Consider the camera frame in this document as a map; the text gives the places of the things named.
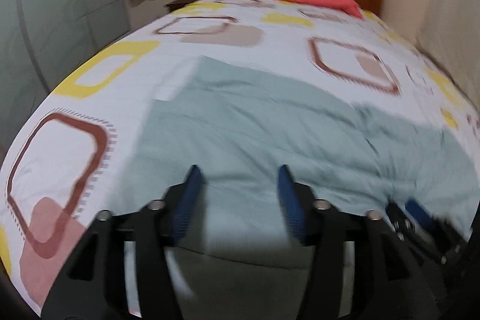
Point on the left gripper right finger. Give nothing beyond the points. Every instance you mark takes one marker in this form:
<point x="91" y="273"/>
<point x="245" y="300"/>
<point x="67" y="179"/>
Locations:
<point x="388" y="283"/>

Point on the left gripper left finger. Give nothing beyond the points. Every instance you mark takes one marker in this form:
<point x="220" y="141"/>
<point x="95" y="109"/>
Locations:
<point x="117" y="250"/>

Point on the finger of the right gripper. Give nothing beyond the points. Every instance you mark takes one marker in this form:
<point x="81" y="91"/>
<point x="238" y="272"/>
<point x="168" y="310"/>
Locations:
<point x="424" y="219"/>

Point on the light green down jacket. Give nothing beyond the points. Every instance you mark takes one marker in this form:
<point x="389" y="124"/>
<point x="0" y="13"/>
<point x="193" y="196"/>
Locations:
<point x="240" y="125"/>

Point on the patterned white bed sheet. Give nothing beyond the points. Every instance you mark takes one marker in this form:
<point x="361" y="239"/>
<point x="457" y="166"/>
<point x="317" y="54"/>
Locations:
<point x="66" y="162"/>

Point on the right side beige curtain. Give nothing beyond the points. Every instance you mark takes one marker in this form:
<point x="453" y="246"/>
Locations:
<point x="450" y="35"/>

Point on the glass sliding wardrobe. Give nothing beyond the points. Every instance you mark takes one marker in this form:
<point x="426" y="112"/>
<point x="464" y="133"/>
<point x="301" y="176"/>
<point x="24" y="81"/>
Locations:
<point x="42" y="42"/>

